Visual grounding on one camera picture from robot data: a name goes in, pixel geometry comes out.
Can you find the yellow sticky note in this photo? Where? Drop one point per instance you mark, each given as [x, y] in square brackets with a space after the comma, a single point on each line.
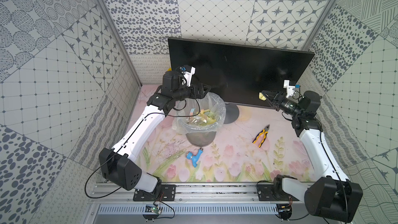
[263, 97]

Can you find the grey trash bin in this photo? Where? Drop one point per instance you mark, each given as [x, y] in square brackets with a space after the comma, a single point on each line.
[201, 139]

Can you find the blue toy drill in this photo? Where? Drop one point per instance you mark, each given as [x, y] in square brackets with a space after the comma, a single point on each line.
[194, 158]

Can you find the circuit board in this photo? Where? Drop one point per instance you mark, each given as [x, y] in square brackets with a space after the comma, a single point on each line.
[284, 212]
[151, 212]

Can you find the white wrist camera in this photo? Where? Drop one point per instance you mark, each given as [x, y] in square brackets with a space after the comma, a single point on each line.
[290, 90]
[187, 72]

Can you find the yellow black pliers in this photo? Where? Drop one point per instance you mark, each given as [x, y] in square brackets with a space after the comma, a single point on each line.
[261, 136]

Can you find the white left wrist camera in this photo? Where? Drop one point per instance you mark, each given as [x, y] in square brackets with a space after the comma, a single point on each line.
[187, 72]

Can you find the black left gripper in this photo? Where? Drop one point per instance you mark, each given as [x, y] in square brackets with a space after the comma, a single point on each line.
[193, 90]

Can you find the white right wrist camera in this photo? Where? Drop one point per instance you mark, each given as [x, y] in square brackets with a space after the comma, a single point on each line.
[290, 90]

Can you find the discarded sticky notes pile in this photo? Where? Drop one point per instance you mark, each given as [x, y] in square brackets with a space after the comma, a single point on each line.
[202, 118]

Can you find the left circuit board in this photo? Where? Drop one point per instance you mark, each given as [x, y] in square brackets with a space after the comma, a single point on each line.
[151, 212]

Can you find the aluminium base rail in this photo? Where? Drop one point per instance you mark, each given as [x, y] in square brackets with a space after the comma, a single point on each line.
[191, 198]

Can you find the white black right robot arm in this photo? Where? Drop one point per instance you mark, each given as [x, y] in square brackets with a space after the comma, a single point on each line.
[332, 196]

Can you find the right circuit board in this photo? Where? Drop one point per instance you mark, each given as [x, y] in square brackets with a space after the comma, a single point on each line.
[284, 212]

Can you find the clear plastic bin liner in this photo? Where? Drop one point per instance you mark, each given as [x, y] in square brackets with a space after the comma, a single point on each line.
[211, 101]

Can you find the black AOC computer monitor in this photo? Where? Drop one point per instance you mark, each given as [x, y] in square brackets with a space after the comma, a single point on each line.
[238, 73]

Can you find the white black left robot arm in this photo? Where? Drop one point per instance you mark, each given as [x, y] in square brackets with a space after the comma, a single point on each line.
[118, 163]

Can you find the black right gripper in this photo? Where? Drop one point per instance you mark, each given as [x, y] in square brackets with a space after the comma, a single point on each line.
[278, 95]

